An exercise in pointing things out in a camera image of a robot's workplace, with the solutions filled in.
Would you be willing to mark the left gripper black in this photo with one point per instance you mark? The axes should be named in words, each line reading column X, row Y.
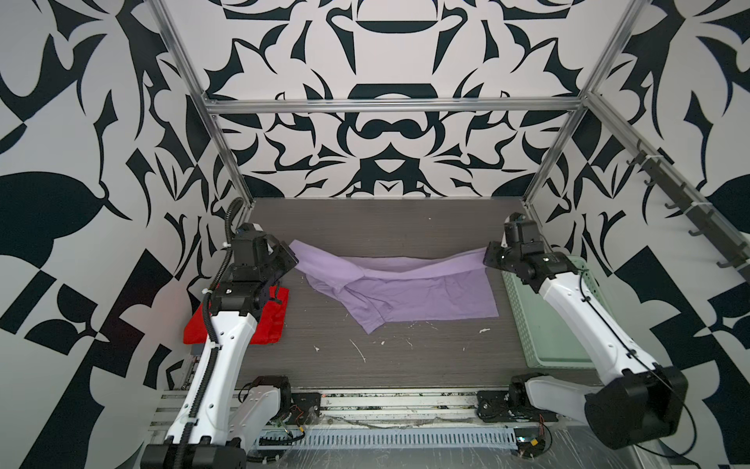
column 277, row 247

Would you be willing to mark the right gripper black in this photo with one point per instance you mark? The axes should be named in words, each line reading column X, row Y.
column 492, row 257

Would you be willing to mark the purple t shirt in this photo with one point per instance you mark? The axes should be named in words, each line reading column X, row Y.
column 377, row 290

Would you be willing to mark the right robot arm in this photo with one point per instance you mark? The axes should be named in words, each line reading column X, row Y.
column 638, row 400

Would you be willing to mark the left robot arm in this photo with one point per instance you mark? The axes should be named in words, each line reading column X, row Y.
column 206, row 433

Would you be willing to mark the red folded t shirt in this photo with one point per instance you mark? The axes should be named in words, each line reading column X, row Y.
column 269, row 330

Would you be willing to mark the green plastic basket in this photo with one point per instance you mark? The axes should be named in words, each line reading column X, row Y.
column 547, row 341

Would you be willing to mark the small electronics board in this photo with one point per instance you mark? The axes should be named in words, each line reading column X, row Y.
column 532, row 443

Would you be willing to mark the black hook rack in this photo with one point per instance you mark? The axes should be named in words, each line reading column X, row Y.
column 684, row 199

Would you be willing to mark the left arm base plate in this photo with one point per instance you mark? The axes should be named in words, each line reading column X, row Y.
column 299, row 408

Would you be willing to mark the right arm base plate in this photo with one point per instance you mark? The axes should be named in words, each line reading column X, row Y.
column 497, row 407

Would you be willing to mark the aluminium mounting rail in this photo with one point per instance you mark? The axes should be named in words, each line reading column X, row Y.
column 398, row 407

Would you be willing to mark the white slotted cable duct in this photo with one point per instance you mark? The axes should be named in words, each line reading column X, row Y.
column 317, row 439

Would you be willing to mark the aluminium frame crossbar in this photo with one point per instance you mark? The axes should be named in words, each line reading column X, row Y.
column 391, row 105

